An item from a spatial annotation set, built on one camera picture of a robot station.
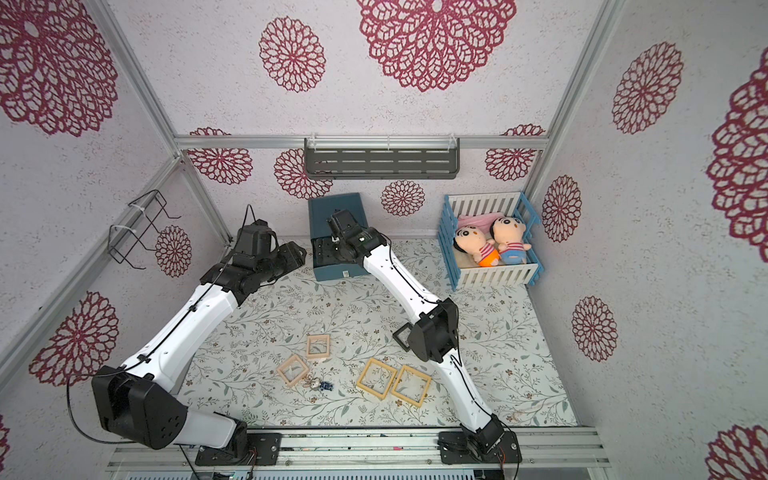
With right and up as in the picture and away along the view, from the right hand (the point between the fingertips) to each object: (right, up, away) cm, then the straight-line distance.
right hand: (337, 252), depth 89 cm
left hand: (-9, -1, -8) cm, 12 cm away
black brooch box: (-1, -1, -11) cm, 11 cm away
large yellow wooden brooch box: (+12, -36, -3) cm, 39 cm away
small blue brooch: (-2, -38, -6) cm, 38 cm away
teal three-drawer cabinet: (-8, +17, +16) cm, 24 cm away
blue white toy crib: (+50, +17, +22) cm, 57 cm away
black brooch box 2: (+20, -26, +5) cm, 33 cm away
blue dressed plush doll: (+57, +7, +13) cm, 59 cm away
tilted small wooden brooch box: (-13, -35, -2) cm, 37 cm away
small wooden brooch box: (-6, -29, +3) cm, 30 cm away
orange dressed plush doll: (+44, +5, +14) cm, 46 cm away
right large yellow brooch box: (+23, -35, -3) cm, 42 cm away
